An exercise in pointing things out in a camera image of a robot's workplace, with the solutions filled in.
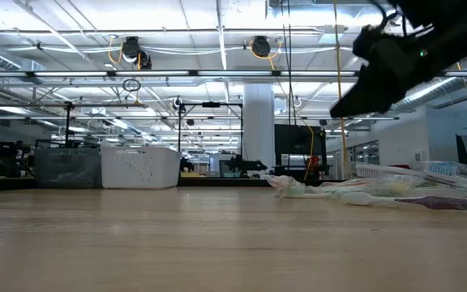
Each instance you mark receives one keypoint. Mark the grey perforated plastic basket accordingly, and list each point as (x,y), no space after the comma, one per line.
(67,168)

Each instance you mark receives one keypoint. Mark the black background station frame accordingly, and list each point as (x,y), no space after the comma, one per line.
(211,104)

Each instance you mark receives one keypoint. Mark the black monitor on stand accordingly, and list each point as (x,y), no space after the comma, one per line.
(298,140)

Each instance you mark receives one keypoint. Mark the red background object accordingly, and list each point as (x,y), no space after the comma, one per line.
(314,161)

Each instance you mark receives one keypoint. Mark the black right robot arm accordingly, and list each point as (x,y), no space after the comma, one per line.
(440,10)

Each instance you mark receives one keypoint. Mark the blue white toothbrush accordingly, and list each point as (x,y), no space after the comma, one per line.
(440,168)

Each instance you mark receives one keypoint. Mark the clear plastic bags pile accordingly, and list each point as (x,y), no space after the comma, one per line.
(440,203)

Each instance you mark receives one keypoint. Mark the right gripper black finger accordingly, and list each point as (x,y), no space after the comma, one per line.
(371,95)

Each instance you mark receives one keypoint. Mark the white perforated plastic basket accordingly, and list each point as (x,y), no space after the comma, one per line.
(140,168)

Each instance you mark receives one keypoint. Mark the black background robot arm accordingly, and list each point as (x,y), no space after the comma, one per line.
(243,164)
(185,165)

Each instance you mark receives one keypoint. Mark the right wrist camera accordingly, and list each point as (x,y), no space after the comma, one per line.
(365,42)

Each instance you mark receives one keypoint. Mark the long linear ceiling light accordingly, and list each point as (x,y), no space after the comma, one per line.
(233,74)

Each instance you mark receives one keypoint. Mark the white structural column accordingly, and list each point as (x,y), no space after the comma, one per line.
(259,130)

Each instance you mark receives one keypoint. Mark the black vertical post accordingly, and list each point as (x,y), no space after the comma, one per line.
(68,125)

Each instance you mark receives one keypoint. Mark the yellow box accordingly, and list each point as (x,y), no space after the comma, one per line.
(191,174)

